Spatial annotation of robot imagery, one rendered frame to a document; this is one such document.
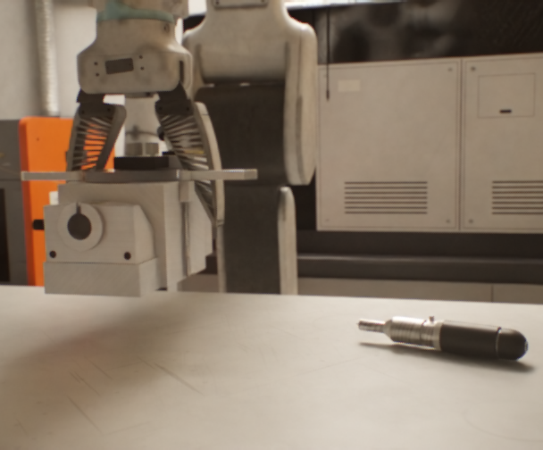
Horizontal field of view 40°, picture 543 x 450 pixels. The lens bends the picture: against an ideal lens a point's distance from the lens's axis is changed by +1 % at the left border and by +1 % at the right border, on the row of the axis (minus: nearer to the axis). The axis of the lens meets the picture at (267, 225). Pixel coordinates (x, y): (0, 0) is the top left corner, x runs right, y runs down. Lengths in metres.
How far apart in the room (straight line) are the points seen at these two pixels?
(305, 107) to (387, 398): 0.66
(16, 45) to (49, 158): 2.08
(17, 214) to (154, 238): 1.20
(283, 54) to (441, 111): 1.01
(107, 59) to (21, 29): 3.20
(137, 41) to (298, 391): 0.34
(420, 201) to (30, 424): 1.71
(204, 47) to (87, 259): 0.61
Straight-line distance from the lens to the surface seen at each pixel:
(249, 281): 1.22
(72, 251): 0.64
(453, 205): 2.11
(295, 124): 1.09
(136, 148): 0.73
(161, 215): 0.65
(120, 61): 0.70
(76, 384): 0.58
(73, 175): 0.72
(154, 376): 0.58
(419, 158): 2.11
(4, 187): 1.84
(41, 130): 1.84
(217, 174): 0.67
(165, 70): 0.68
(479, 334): 0.61
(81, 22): 3.74
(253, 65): 1.16
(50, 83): 3.70
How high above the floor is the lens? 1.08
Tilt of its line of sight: 7 degrees down
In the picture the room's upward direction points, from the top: 1 degrees counter-clockwise
